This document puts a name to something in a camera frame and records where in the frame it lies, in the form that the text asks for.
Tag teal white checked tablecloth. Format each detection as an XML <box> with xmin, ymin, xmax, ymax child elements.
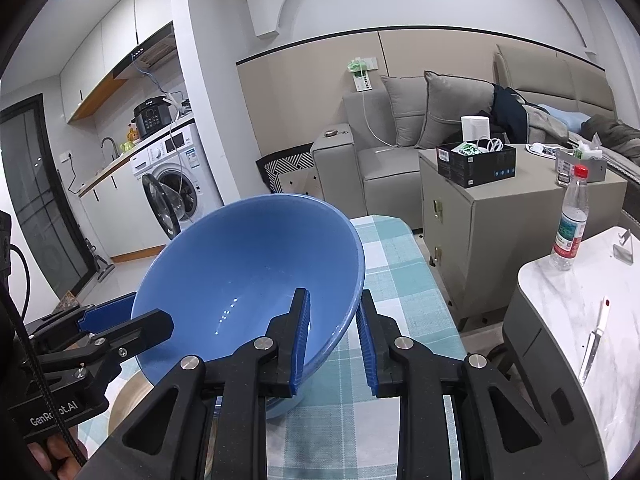
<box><xmin>75</xmin><ymin>214</ymin><xmax>468</xmax><ymax>480</ymax></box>

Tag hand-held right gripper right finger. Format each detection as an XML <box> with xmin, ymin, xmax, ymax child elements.
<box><xmin>357</xmin><ymin>290</ymin><xmax>598</xmax><ymax>480</ymax></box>

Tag white handled knife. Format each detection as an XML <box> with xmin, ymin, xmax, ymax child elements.
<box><xmin>579</xmin><ymin>296</ymin><xmax>612</xmax><ymax>386</ymax></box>

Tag cream round plate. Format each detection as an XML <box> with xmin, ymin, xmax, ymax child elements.
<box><xmin>107</xmin><ymin>370</ymin><xmax>163</xmax><ymax>441</ymax></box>

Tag person's left hand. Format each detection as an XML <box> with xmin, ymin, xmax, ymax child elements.
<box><xmin>29</xmin><ymin>435</ymin><xmax>77</xmax><ymax>473</ymax></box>

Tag white upper cabinets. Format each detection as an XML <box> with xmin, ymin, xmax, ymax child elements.
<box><xmin>60</xmin><ymin>0</ymin><xmax>176</xmax><ymax>123</ymax></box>

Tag clear plastic bottle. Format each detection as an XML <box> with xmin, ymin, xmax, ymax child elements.
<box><xmin>551</xmin><ymin>164</ymin><xmax>590</xmax><ymax>272</ymax></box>

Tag white box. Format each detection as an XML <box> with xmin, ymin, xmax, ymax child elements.
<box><xmin>461</xmin><ymin>116</ymin><xmax>492</xmax><ymax>145</ymax></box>

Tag green wall plug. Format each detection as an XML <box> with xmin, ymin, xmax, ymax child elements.
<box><xmin>346</xmin><ymin>57</ymin><xmax>373</xmax><ymax>92</ymax></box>

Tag white kitchen counter cabinets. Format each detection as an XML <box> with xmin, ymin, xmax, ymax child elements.
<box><xmin>77</xmin><ymin>157</ymin><xmax>168</xmax><ymax>261</ymax></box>

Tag white washing machine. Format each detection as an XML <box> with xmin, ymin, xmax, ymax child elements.
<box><xmin>131</xmin><ymin>125</ymin><xmax>223</xmax><ymax>241</ymax></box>

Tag black pressure cooker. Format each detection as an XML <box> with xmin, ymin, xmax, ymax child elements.
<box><xmin>132</xmin><ymin>96</ymin><xmax>173</xmax><ymax>140</ymax></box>

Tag grey floor mop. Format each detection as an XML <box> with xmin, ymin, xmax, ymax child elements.
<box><xmin>85</xmin><ymin>240</ymin><xmax>116</xmax><ymax>281</ymax></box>

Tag metal phone stand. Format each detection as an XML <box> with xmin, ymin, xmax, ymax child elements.
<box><xmin>612</xmin><ymin>227</ymin><xmax>635</xmax><ymax>265</ymax></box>

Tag grey tissue box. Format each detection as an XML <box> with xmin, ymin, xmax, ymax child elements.
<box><xmin>556</xmin><ymin>132</ymin><xmax>607</xmax><ymax>183</ymax></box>

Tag white charging cable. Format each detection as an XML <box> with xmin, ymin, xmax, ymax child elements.
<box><xmin>362</xmin><ymin>90</ymin><xmax>401</xmax><ymax>153</ymax></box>

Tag dark clothes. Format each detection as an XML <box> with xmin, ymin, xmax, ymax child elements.
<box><xmin>490</xmin><ymin>85</ymin><xmax>528</xmax><ymax>143</ymax></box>

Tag grey sofa cushion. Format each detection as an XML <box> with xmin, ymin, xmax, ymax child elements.
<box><xmin>416</xmin><ymin>71</ymin><xmax>496</xmax><ymax>150</ymax></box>
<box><xmin>380</xmin><ymin>75</ymin><xmax>431</xmax><ymax>148</ymax></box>

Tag white marble table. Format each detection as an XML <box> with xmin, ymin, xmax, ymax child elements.
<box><xmin>502</xmin><ymin>225</ymin><xmax>640</xmax><ymax>480</ymax></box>

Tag dark glass door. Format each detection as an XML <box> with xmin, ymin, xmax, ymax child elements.
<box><xmin>0</xmin><ymin>94</ymin><xmax>98</xmax><ymax>301</ymax></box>

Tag grey side cabinet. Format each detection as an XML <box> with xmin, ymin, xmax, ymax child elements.
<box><xmin>419</xmin><ymin>144</ymin><xmax>628</xmax><ymax>331</ymax></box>

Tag grey blanket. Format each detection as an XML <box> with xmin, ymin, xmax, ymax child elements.
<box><xmin>520</xmin><ymin>102</ymin><xmax>640</xmax><ymax>161</ymax></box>

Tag grey sofa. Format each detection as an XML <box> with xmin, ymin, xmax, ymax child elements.
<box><xmin>311</xmin><ymin>42</ymin><xmax>640</xmax><ymax>201</ymax></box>

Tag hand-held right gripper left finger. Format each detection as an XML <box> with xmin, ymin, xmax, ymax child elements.
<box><xmin>87</xmin><ymin>287</ymin><xmax>313</xmax><ymax>480</ymax></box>

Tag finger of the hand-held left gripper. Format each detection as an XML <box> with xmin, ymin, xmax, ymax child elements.
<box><xmin>31</xmin><ymin>309</ymin><xmax>175</xmax><ymax>377</ymax></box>
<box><xmin>22</xmin><ymin>291</ymin><xmax>137</xmax><ymax>342</ymax></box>

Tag black open box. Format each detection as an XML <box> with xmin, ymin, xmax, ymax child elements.
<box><xmin>436</xmin><ymin>142</ymin><xmax>517</xmax><ymax>189</ymax></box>

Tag beige diamond print cushion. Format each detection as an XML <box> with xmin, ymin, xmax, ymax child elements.
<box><xmin>280</xmin><ymin>167</ymin><xmax>321</xmax><ymax>196</ymax></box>

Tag range hood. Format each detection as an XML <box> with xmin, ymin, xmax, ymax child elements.
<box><xmin>112</xmin><ymin>22</ymin><xmax>177</xmax><ymax>80</ymax></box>

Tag black white patterned cushion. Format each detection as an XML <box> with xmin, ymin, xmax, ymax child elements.
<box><xmin>256</xmin><ymin>144</ymin><xmax>316</xmax><ymax>195</ymax></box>

